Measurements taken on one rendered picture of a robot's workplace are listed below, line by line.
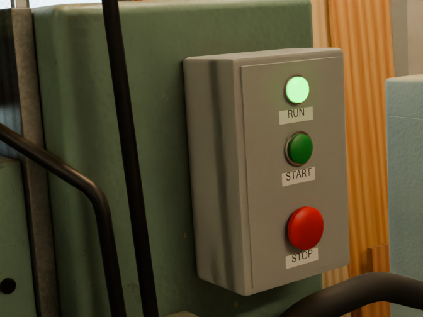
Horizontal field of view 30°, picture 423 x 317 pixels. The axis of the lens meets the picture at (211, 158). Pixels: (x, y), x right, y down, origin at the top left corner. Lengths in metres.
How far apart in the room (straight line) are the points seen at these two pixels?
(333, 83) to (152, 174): 0.14
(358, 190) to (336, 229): 1.75
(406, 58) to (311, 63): 2.13
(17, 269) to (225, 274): 0.14
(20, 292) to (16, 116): 0.12
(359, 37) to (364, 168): 0.38
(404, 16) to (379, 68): 0.35
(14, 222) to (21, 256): 0.02
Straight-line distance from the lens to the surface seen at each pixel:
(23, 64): 0.54
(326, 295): 0.61
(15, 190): 0.55
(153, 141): 0.54
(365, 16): 2.35
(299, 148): 0.53
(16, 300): 0.56
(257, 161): 0.52
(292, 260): 0.55
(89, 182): 0.50
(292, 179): 0.54
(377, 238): 2.40
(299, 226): 0.54
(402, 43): 2.68
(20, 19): 0.54
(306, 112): 0.54
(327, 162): 0.56
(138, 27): 0.53
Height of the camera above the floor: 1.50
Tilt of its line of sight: 10 degrees down
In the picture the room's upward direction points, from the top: 3 degrees counter-clockwise
